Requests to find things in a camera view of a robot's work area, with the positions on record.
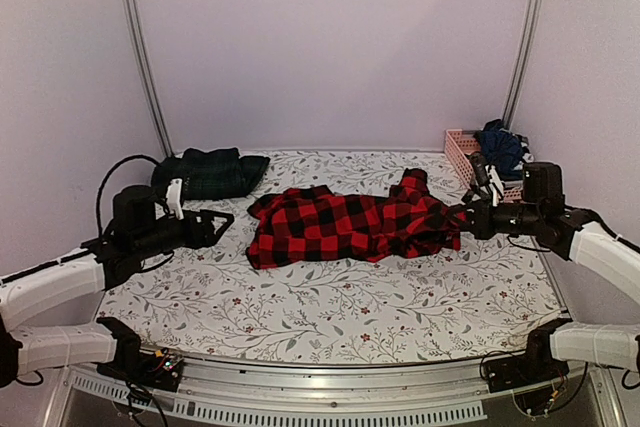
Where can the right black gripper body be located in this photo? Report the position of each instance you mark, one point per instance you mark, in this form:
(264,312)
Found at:
(488,226)

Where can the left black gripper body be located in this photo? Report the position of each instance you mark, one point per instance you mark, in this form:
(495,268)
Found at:
(192,239)

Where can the dark green plaid skirt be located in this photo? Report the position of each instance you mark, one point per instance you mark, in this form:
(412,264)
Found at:
(214,175)

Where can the red black plaid shirt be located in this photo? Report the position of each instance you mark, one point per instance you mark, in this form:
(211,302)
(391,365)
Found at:
(314,225)

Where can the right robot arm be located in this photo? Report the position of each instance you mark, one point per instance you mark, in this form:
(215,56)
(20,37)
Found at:
(577,235)

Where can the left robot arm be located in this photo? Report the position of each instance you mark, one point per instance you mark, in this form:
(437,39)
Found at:
(145,225)

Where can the pink plastic basket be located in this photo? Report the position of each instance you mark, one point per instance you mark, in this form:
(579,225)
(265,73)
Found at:
(459,145)

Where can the dark blue garment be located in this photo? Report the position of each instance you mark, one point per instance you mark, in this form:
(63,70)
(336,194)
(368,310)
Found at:
(506,151)

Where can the floral patterned table mat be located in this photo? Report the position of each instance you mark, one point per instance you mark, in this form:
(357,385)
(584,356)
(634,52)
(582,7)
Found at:
(455,305)

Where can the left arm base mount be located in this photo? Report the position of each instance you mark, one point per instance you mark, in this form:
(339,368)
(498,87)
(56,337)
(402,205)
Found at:
(131,364)

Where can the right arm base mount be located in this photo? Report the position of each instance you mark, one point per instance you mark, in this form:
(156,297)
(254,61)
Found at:
(504,371)

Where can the front aluminium rail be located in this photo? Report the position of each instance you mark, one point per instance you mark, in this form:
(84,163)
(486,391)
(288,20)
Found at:
(215,392)

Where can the right aluminium frame post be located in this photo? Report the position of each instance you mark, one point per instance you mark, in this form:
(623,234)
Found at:
(532,14)

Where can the aluminium frame post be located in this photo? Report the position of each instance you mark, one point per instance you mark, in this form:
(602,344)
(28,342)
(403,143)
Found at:
(140,52)
(532,14)

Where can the left aluminium frame post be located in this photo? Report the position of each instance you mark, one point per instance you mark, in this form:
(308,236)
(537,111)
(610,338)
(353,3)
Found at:
(140,52)

